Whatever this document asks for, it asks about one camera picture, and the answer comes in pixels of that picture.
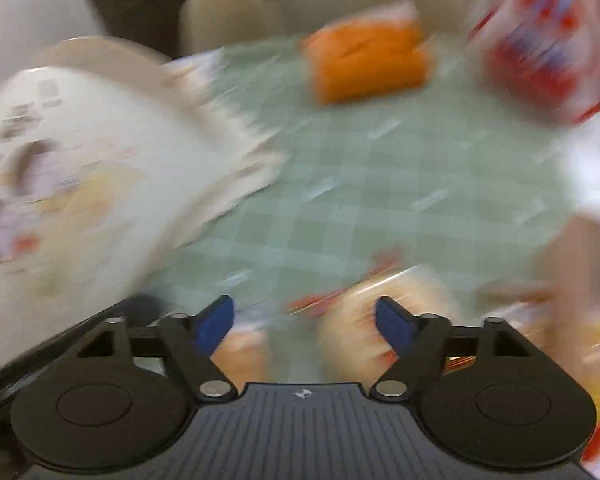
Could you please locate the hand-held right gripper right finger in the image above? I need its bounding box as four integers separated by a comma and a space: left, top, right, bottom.
370, 296, 524, 402

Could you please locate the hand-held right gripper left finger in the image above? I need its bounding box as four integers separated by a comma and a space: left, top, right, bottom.
77, 295, 237, 402

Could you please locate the clear bread packet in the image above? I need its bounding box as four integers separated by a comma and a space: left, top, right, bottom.
317, 264, 463, 383

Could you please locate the white paper bag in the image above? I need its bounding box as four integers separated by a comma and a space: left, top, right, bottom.
0, 35, 287, 378

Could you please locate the small biscuit packet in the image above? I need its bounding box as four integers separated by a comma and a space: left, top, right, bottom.
212, 329, 272, 387

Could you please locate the green chequered table mat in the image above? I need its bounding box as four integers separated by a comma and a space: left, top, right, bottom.
142, 35, 583, 387

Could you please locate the white leaf-print tablecloth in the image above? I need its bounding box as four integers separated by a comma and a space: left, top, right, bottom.
562, 102, 600, 223

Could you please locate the orange snack packet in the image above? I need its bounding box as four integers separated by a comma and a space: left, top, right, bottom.
300, 2, 433, 107

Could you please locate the white red rabbit bag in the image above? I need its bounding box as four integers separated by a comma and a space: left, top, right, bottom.
466, 0, 600, 127

